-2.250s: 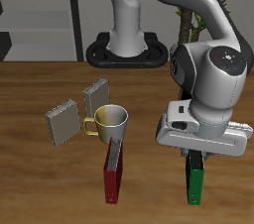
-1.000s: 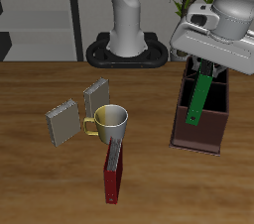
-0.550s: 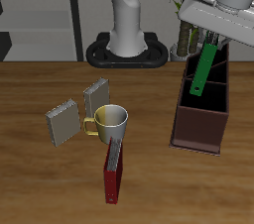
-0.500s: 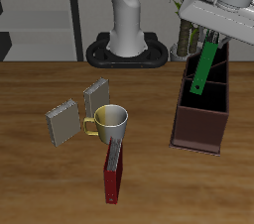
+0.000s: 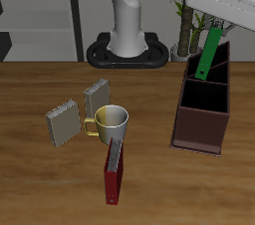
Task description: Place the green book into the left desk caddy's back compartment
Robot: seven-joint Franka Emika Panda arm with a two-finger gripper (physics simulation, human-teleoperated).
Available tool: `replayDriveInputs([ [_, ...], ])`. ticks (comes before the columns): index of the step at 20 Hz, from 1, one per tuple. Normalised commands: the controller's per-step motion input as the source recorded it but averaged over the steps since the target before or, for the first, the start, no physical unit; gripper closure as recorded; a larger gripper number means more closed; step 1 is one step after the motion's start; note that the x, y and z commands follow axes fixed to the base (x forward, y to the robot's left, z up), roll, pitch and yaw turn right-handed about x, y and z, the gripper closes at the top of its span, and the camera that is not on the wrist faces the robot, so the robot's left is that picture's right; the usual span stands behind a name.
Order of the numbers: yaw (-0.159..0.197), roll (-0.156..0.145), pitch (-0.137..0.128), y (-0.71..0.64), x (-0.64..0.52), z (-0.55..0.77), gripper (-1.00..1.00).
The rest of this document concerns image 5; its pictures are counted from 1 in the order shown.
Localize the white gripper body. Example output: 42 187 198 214
184 0 255 33

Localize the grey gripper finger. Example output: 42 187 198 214
204 13 214 30
222 23 236 37

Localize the green book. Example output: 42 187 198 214
193 25 223 82

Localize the green pot plant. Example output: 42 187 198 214
168 0 209 63

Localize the grey shelf unit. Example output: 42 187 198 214
0 0 85 63

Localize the dark brown desk caddy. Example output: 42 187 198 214
169 40 232 158

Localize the grey book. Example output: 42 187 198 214
83 77 112 119
45 98 83 149

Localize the red book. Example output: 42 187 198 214
103 136 125 206

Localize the yellow and white mug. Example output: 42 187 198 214
82 104 130 145

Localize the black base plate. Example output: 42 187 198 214
86 31 170 70

